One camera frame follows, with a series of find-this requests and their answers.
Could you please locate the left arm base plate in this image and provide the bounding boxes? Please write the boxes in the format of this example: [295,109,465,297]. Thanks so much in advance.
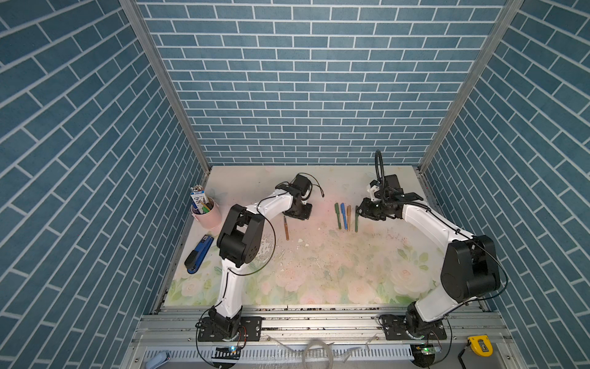
[195,313,263,343]

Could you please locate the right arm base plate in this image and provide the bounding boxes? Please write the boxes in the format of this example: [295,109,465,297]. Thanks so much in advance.
[377,315,447,341]

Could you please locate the light green pen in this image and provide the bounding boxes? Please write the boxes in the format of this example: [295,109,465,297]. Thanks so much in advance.
[334,203,342,229]

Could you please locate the yellow tape measure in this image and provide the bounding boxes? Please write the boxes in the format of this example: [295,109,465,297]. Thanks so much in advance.
[468,335,493,358]

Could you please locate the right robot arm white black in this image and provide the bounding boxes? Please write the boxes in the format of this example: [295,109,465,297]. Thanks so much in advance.
[356,175,501,339]

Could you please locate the box in pen cup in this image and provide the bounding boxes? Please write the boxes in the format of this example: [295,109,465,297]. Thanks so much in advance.
[191,185,210,215]

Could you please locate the aluminium rail frame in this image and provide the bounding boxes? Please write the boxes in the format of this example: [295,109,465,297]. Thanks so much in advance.
[122,306,525,368]

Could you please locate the blue stapler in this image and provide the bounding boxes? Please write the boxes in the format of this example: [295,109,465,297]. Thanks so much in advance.
[184,235,214,275]

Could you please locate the pink pen holder cup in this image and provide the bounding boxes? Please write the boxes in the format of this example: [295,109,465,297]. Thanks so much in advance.
[191,199,222,229]

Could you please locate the brown pen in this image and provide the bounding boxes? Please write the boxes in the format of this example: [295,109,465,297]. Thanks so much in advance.
[284,215,290,241]
[347,204,353,232]

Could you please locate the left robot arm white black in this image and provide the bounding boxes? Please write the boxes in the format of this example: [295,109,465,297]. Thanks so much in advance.
[207,173,318,340]

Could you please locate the blue pen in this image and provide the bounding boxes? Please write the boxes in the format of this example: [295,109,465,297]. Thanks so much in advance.
[340,203,349,230]

